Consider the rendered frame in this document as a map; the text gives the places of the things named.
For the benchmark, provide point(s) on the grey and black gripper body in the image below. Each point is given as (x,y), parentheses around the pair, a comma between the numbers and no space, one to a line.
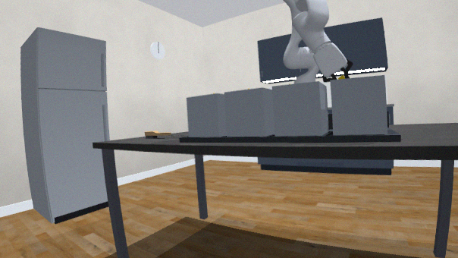
(329,59)

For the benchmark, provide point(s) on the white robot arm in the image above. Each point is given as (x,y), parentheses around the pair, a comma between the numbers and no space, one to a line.
(309,27)

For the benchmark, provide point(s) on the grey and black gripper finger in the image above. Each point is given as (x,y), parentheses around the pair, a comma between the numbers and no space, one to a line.
(346,72)
(325,79)

